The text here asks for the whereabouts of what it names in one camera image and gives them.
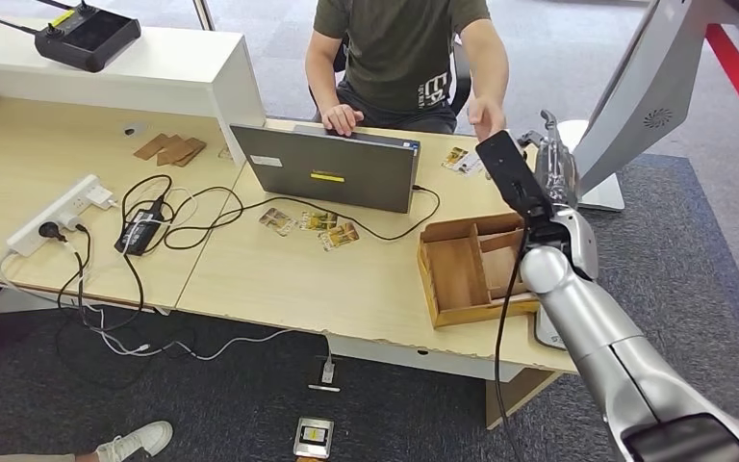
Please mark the metal pole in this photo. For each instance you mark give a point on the metal pole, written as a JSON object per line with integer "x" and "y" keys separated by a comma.
{"x": 204, "y": 14}

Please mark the black power plug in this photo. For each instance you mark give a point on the black power plug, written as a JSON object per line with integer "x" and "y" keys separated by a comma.
{"x": 51, "y": 231}

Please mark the grey laptop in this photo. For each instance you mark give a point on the grey laptop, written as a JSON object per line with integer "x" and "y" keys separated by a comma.
{"x": 331, "y": 173}

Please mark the small clear plastic piece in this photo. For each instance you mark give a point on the small clear plastic piece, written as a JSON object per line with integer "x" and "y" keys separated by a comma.
{"x": 225, "y": 153}

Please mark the person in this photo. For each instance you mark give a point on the person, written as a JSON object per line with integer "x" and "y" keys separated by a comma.
{"x": 401, "y": 57}

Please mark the white raised counter shelf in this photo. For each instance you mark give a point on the white raised counter shelf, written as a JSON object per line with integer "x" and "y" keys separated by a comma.
{"x": 165, "y": 68}

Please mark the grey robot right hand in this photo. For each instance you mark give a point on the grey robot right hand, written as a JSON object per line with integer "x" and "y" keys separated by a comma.
{"x": 561, "y": 172}

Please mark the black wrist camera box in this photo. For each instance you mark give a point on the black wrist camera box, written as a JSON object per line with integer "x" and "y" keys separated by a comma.
{"x": 510, "y": 169}

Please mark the person's left hand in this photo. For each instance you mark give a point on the person's left hand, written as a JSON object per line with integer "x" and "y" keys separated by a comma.
{"x": 487, "y": 118}

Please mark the white power strip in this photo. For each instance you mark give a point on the white power strip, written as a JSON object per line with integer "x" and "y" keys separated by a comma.
{"x": 47, "y": 217}

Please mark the standing person's leg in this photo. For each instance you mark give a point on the standing person's leg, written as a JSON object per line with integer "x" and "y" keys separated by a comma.
{"x": 25, "y": 458}

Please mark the person's right forearm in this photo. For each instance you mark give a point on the person's right forearm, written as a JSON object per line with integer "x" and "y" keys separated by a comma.
{"x": 326, "y": 79}

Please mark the metal floor socket box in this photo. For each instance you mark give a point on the metal floor socket box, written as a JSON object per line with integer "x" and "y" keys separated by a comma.
{"x": 313, "y": 437}

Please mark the white desk front panel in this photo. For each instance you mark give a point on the white desk front panel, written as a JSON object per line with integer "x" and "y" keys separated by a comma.
{"x": 420, "y": 358}

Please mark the white sneaker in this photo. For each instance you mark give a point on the white sneaker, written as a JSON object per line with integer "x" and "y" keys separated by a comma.
{"x": 132, "y": 442}

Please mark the wooden compartment organizer box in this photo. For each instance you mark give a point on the wooden compartment organizer box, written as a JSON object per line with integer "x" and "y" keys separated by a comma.
{"x": 455, "y": 274}

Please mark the wooden desk leg panel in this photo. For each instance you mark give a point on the wooden desk leg panel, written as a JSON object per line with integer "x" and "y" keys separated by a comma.
{"x": 513, "y": 398}

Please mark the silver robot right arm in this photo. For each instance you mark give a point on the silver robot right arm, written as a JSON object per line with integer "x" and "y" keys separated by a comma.
{"x": 599, "y": 331}

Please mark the silver kiosk screen stand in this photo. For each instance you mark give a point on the silver kiosk screen stand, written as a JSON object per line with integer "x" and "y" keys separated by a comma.
{"x": 647, "y": 70}

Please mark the white charger plug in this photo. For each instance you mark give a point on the white charger plug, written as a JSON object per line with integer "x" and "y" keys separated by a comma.
{"x": 100, "y": 196}

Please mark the black laptop power adapter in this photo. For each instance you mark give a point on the black laptop power adapter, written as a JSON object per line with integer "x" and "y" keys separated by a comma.
{"x": 138, "y": 228}

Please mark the plain white card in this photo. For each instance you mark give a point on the plain white card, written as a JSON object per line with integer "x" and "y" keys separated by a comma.
{"x": 471, "y": 167}

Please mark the grey card reader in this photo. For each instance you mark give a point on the grey card reader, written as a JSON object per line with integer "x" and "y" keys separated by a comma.
{"x": 548, "y": 335}

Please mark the black remote controller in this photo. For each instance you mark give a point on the black remote controller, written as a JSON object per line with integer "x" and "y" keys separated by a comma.
{"x": 88, "y": 36}

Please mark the person's left forearm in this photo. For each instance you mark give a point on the person's left forearm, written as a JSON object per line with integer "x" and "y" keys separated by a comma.
{"x": 490, "y": 70}

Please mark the person's right hand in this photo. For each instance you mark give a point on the person's right hand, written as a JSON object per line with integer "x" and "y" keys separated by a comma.
{"x": 342, "y": 119}

